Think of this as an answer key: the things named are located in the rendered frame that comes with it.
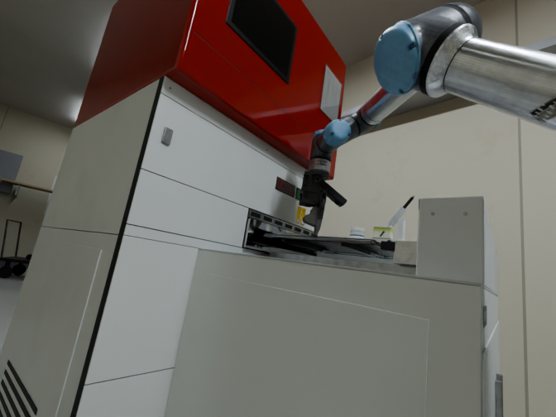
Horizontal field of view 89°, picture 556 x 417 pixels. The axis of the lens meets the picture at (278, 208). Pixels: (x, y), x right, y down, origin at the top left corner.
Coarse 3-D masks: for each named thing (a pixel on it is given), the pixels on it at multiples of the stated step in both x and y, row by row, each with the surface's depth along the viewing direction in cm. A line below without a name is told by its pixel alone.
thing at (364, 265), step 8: (272, 256) 95; (280, 256) 93; (288, 256) 91; (296, 256) 89; (304, 256) 87; (312, 256) 86; (320, 256) 84; (336, 264) 80; (344, 264) 79; (352, 264) 77; (360, 264) 76; (368, 264) 75; (376, 264) 74; (384, 264) 72; (400, 272) 69; (408, 272) 68
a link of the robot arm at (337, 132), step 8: (336, 120) 86; (344, 120) 90; (352, 120) 90; (328, 128) 86; (336, 128) 86; (344, 128) 86; (352, 128) 89; (320, 136) 92; (328, 136) 87; (336, 136) 85; (344, 136) 86; (352, 136) 90; (320, 144) 93; (328, 144) 89; (336, 144) 88; (328, 152) 95
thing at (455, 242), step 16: (432, 208) 49; (448, 208) 48; (464, 208) 46; (480, 208) 45; (432, 224) 49; (448, 224) 47; (464, 224) 46; (480, 224) 45; (432, 240) 48; (448, 240) 47; (464, 240) 45; (480, 240) 44; (432, 256) 48; (448, 256) 46; (464, 256) 45; (480, 256) 44; (416, 272) 48; (432, 272) 47; (448, 272) 46; (464, 272) 44; (480, 272) 43
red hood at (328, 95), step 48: (144, 0) 97; (192, 0) 72; (240, 0) 83; (288, 0) 102; (144, 48) 85; (192, 48) 70; (240, 48) 83; (288, 48) 101; (96, 96) 104; (240, 96) 83; (288, 96) 102; (336, 96) 130; (288, 144) 101
